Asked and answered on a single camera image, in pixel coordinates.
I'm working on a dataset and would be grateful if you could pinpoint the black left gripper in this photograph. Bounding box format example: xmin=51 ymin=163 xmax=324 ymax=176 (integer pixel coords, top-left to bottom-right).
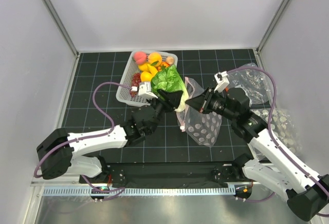
xmin=146 ymin=89 xmax=182 ymax=135

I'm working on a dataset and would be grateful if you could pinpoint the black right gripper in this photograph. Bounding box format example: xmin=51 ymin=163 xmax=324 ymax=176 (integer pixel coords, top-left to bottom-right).
xmin=186 ymin=86 xmax=237 ymax=122

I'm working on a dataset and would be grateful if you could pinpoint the green lettuce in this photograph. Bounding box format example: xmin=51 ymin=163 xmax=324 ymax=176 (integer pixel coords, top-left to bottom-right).
xmin=151 ymin=65 xmax=189 ymax=113

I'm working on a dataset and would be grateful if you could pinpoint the pink dotted zip bag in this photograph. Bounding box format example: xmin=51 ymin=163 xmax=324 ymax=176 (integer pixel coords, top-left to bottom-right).
xmin=176 ymin=77 xmax=223 ymax=148

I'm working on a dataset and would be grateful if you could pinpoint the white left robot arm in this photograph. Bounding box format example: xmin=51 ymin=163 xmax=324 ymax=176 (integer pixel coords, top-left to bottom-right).
xmin=34 ymin=90 xmax=183 ymax=183

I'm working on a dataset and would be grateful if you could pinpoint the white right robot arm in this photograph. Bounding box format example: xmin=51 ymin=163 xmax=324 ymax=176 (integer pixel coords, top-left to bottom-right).
xmin=186 ymin=88 xmax=328 ymax=221

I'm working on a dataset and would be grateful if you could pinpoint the orange zipper clear bag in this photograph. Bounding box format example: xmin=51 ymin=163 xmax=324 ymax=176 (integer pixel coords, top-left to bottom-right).
xmin=228 ymin=63 xmax=272 ymax=105

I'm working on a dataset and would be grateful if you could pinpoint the silver dotted clear bag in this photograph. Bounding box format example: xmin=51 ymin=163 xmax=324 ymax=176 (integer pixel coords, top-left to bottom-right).
xmin=249 ymin=108 xmax=301 ymax=161

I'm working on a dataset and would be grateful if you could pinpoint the red orange tomato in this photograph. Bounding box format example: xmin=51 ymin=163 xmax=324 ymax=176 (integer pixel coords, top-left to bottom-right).
xmin=157 ymin=62 xmax=170 ymax=72

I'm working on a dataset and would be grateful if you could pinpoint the beige garlic bulb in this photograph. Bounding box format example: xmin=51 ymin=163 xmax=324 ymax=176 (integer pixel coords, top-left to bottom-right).
xmin=166 ymin=56 xmax=175 ymax=65

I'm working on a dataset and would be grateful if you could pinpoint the red grape bunch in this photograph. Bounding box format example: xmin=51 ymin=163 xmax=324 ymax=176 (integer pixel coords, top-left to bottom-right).
xmin=130 ymin=72 xmax=141 ymax=98

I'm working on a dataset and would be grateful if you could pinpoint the yellow mango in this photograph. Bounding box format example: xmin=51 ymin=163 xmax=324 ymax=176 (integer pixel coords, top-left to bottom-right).
xmin=137 ymin=63 xmax=150 ymax=72

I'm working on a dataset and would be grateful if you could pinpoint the orange yellow peach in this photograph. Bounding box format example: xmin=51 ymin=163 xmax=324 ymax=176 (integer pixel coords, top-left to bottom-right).
xmin=148 ymin=52 xmax=162 ymax=67

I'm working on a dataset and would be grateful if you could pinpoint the white perforated plastic basket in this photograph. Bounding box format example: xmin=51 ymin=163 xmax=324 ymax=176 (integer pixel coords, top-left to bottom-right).
xmin=115 ymin=50 xmax=178 ymax=108

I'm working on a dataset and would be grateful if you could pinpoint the pink peach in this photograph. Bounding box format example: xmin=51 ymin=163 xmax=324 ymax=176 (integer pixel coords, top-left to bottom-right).
xmin=133 ymin=51 xmax=147 ymax=65

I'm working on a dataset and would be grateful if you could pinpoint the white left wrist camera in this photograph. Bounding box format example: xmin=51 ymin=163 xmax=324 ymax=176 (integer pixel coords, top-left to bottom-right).
xmin=131 ymin=82 xmax=158 ymax=99

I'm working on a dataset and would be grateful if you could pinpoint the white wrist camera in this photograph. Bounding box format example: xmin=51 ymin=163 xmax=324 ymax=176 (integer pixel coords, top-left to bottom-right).
xmin=131 ymin=82 xmax=158 ymax=99
xmin=214 ymin=71 xmax=229 ymax=92

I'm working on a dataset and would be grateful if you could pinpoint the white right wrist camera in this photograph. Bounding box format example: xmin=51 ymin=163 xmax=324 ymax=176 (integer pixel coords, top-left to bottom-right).
xmin=214 ymin=71 xmax=229 ymax=92

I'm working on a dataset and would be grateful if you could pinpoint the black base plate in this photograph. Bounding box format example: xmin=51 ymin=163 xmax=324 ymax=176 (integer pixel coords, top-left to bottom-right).
xmin=89 ymin=162 xmax=251 ymax=189

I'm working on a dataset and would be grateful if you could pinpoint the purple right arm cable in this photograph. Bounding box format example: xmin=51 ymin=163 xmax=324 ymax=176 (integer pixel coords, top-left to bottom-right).
xmin=226 ymin=66 xmax=329 ymax=218

